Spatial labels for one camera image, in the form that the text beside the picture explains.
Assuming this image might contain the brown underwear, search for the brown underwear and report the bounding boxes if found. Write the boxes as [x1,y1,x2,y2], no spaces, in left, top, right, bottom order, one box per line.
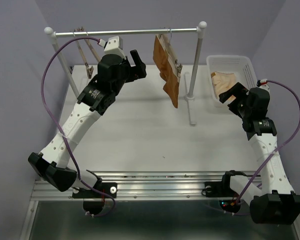
[152,34,181,109]

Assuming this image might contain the wooden clip hanger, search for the wooden clip hanger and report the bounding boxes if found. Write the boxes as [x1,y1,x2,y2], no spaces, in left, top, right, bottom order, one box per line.
[75,40,94,79]
[76,26,101,63]
[156,33,183,78]

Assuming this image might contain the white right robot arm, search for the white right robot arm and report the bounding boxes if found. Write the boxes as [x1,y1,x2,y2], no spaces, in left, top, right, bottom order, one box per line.
[219,80,300,225]

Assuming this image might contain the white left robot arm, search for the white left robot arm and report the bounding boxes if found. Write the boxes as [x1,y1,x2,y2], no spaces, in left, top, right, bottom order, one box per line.
[28,49,147,197]

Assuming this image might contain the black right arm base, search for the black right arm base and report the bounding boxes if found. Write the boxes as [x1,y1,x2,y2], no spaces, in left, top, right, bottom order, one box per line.
[201,170,247,214]

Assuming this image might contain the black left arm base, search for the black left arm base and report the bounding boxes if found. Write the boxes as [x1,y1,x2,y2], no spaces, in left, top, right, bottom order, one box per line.
[71,170,118,218]

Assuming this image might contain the beige cloth in basket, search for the beige cloth in basket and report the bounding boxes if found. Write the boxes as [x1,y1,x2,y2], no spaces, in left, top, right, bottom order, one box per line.
[210,71,238,100]

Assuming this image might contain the white plastic basket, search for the white plastic basket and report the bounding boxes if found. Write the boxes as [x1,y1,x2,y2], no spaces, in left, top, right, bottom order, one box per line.
[206,55,257,108]

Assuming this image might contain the white clothes rack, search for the white clothes rack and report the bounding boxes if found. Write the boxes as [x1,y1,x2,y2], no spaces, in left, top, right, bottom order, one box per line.
[44,21,207,126]

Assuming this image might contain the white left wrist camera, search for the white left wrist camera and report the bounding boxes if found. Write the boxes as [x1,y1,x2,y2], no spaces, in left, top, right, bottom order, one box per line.
[98,35,126,59]

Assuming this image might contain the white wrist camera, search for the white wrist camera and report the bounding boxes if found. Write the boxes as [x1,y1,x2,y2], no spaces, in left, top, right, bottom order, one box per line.
[98,35,126,59]
[256,78,270,92]

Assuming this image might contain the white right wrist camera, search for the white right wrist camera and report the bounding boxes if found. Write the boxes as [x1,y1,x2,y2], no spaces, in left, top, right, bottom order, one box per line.
[256,78,270,92]

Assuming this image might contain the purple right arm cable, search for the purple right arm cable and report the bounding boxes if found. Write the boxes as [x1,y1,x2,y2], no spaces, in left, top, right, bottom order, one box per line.
[218,79,300,216]

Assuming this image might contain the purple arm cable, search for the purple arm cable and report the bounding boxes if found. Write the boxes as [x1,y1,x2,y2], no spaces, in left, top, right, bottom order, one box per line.
[218,79,300,216]
[40,36,117,218]

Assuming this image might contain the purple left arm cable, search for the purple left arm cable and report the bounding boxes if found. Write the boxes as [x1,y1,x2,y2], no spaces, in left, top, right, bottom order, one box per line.
[40,36,117,218]

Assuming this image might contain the aluminium mounting rail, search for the aluminium mounting rail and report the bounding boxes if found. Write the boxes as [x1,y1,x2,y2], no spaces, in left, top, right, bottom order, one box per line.
[31,171,266,201]

